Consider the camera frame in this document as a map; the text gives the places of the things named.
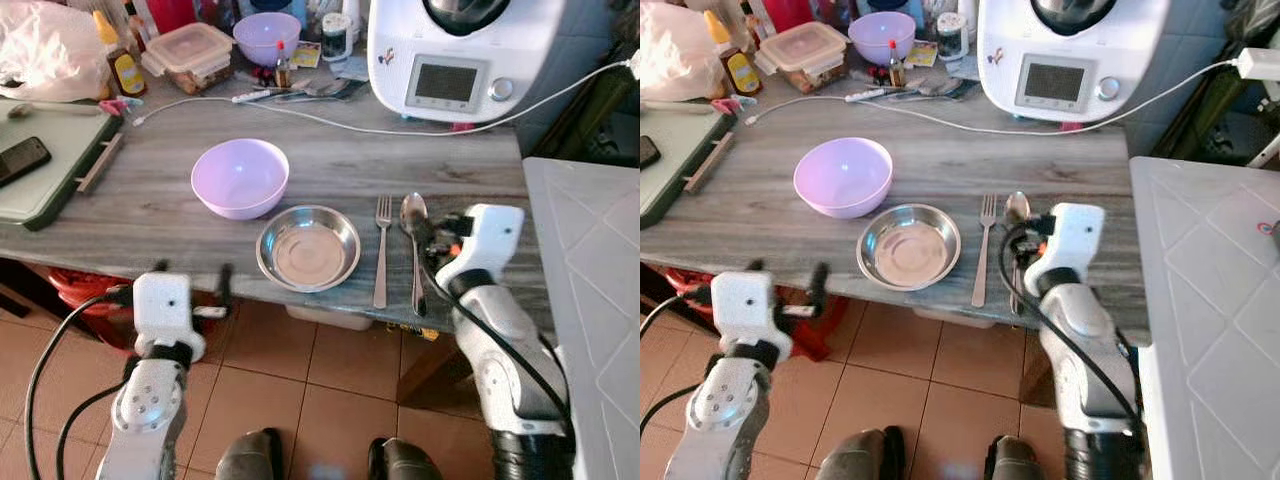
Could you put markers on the steel spoon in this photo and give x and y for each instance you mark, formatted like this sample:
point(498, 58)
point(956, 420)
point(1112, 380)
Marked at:
point(413, 205)
point(1016, 203)

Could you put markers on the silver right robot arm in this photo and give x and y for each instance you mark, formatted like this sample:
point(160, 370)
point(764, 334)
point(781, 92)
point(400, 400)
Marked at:
point(1085, 345)
point(505, 345)

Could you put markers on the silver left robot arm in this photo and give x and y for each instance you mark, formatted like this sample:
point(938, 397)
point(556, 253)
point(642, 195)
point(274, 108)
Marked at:
point(148, 405)
point(722, 405)

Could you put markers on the steel fork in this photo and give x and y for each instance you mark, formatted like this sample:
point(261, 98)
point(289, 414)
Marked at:
point(381, 255)
point(984, 255)

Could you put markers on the round steel dish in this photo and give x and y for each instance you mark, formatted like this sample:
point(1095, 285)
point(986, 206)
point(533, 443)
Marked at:
point(308, 250)
point(908, 248)

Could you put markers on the white plastic box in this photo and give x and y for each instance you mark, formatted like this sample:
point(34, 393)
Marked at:
point(328, 316)
point(948, 316)

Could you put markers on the lilac plastic bowl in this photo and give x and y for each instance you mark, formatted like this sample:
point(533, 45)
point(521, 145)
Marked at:
point(880, 36)
point(240, 178)
point(265, 38)
point(843, 177)

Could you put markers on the wooden table leg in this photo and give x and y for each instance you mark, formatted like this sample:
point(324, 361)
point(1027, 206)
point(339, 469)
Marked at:
point(430, 370)
point(1036, 380)

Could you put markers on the green rimmed white tray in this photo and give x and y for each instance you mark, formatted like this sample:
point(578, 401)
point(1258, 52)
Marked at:
point(65, 160)
point(680, 160)

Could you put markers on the black smartphone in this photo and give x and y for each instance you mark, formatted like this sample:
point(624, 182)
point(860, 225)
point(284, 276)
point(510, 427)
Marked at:
point(22, 160)
point(648, 152)

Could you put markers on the white plastic folding table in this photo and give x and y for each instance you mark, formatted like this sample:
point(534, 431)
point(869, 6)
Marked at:
point(1210, 320)
point(595, 300)

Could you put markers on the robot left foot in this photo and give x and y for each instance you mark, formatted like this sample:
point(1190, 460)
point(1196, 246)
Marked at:
point(250, 458)
point(862, 458)

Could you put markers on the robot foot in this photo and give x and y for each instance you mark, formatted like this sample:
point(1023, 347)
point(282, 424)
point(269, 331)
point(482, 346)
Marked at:
point(250, 458)
point(862, 458)
point(1015, 462)
point(405, 462)

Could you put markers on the pink plastic clip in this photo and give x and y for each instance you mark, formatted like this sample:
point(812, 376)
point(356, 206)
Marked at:
point(122, 104)
point(735, 103)

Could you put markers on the white kitchen cooking machine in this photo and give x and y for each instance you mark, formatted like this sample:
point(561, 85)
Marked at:
point(470, 50)
point(1080, 50)

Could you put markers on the long grey spoon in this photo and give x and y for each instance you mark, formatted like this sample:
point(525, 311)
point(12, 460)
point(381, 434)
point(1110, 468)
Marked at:
point(50, 108)

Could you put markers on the small red capped bottle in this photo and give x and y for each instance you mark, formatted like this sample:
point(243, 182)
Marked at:
point(283, 68)
point(897, 66)

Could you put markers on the glass jar with label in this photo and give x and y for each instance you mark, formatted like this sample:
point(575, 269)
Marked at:
point(338, 38)
point(952, 36)

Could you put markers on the yellow capped sauce bottle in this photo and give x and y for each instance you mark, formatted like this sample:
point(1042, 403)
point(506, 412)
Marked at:
point(125, 68)
point(740, 68)

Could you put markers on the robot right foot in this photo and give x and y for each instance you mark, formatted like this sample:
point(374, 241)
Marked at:
point(405, 462)
point(1015, 462)

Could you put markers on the clear lidded food container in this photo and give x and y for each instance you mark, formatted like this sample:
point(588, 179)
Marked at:
point(802, 53)
point(188, 55)

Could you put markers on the translucent plastic bag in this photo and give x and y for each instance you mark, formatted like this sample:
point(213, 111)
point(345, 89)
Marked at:
point(675, 50)
point(45, 50)

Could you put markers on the white plug adapter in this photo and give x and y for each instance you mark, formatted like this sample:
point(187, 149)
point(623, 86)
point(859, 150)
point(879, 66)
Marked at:
point(1260, 63)

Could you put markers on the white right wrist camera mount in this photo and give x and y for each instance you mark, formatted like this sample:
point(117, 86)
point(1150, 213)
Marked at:
point(1075, 240)
point(488, 240)

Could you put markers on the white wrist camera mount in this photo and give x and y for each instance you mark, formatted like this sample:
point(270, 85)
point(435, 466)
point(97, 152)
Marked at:
point(488, 240)
point(1075, 240)
point(748, 312)
point(165, 310)

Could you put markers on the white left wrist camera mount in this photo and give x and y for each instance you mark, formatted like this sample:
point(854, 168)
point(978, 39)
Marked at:
point(748, 312)
point(165, 310)

